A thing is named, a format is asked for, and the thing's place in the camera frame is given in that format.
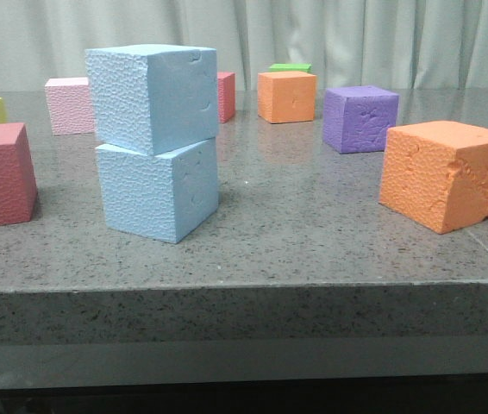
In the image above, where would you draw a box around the green foam cube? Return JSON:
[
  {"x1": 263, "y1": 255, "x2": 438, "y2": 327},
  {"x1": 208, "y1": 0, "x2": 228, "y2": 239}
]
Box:
[{"x1": 268, "y1": 63, "x2": 312, "y2": 73}]

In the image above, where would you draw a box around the small orange foam cube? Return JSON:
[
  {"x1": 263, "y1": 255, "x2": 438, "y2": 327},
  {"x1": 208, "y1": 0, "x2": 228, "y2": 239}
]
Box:
[{"x1": 257, "y1": 71, "x2": 316, "y2": 123}]

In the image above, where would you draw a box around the white curtain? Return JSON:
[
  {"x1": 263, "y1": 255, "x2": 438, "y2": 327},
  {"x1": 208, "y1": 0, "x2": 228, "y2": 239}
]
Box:
[{"x1": 0, "y1": 1, "x2": 488, "y2": 91}]

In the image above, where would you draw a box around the large orange foam cube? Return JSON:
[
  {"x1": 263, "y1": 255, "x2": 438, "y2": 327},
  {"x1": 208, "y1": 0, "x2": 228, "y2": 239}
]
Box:
[{"x1": 379, "y1": 121, "x2": 488, "y2": 234}]

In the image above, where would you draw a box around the light blue foam cube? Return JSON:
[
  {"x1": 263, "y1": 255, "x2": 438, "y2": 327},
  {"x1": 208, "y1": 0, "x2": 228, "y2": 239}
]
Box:
[
  {"x1": 85, "y1": 44, "x2": 218, "y2": 154},
  {"x1": 96, "y1": 138, "x2": 219, "y2": 243}
]

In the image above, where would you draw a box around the pink foam cube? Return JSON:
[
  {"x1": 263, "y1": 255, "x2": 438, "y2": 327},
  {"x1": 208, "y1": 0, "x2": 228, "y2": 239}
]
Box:
[{"x1": 45, "y1": 77, "x2": 95, "y2": 135}]

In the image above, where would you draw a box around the dark red foam cube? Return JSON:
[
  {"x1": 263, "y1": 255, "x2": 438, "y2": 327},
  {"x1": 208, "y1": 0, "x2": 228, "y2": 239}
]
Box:
[{"x1": 217, "y1": 72, "x2": 235, "y2": 123}]

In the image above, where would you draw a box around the purple foam cube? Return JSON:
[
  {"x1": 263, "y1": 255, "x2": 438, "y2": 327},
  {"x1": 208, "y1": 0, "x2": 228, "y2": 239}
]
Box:
[{"x1": 322, "y1": 85, "x2": 399, "y2": 154}]

